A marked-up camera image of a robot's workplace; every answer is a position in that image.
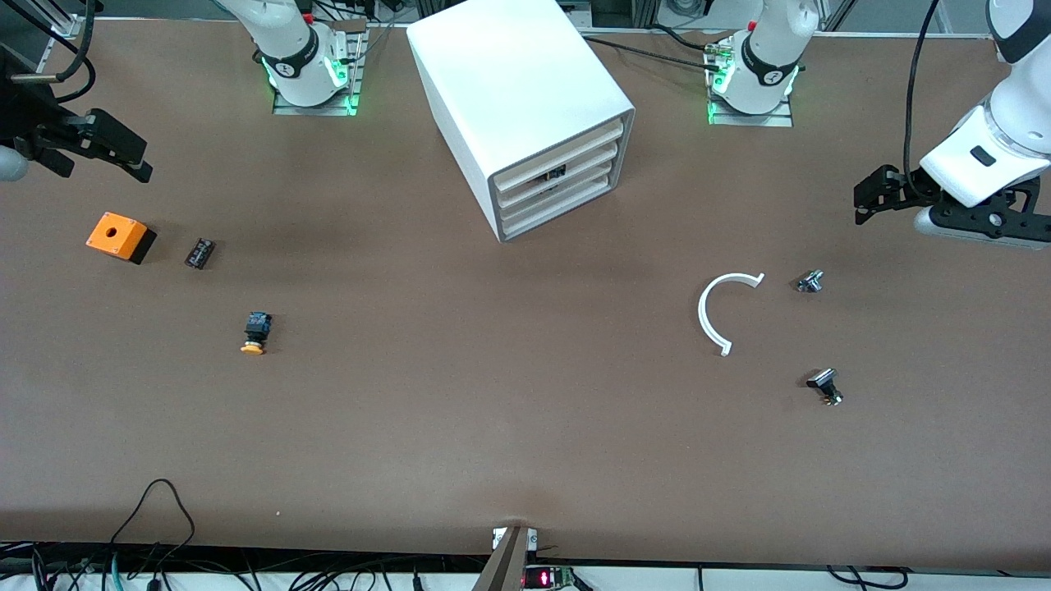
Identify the orange push button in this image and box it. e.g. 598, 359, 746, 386
241, 312, 273, 356

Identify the orange box with hole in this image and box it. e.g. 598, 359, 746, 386
85, 212, 158, 265

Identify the small metal knob lower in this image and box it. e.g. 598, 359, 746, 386
805, 369, 845, 407

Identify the white curved plastic strip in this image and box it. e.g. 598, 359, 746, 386
698, 272, 766, 358

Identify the small device with red light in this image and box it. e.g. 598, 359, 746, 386
524, 565, 576, 590

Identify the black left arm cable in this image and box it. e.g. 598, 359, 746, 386
903, 0, 941, 177

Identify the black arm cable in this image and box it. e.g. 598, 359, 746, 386
903, 0, 941, 177
0, 0, 98, 104

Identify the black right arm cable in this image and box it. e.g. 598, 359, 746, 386
0, 0, 98, 104

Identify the black left camera bracket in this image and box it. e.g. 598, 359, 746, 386
924, 181, 1051, 245

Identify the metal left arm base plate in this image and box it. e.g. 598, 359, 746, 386
708, 45, 796, 128

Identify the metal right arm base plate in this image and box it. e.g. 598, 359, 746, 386
273, 21, 366, 117

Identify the black cable on table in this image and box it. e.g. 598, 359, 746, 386
583, 34, 723, 75

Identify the thin black looped cable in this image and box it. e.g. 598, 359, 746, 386
109, 479, 196, 575

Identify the brown camera mounting pole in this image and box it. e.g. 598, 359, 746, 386
472, 525, 539, 591

